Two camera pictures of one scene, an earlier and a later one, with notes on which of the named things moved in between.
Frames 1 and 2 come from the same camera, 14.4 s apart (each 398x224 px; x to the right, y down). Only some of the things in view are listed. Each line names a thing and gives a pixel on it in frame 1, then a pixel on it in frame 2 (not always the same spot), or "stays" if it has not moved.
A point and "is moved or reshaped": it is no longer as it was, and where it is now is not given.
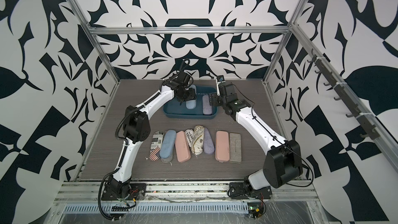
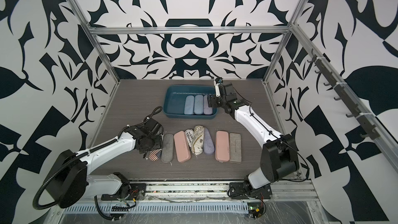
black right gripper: x=213 y=99 stays
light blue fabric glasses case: x=192 y=104 is moved or reshaped
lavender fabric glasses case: x=207 y=109 stays
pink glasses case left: x=183 y=149 stays
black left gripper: x=192 y=95 to x=159 y=140
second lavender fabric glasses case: x=208 y=146 stays
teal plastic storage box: x=174 y=109 stays
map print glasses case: x=197 y=143 stays
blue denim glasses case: x=168 y=143 to x=198 y=106
